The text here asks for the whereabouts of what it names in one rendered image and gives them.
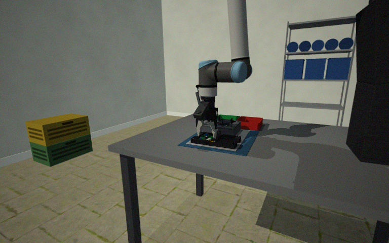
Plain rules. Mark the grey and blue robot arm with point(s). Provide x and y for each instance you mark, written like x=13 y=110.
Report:
x=238 y=70

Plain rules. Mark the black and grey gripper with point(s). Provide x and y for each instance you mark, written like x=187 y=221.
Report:
x=211 y=114

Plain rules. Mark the green circuit board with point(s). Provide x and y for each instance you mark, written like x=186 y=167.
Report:
x=206 y=137

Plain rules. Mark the green bin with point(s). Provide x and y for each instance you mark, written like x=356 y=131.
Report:
x=228 y=117

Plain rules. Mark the red bin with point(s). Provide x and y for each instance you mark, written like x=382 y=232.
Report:
x=250 y=123

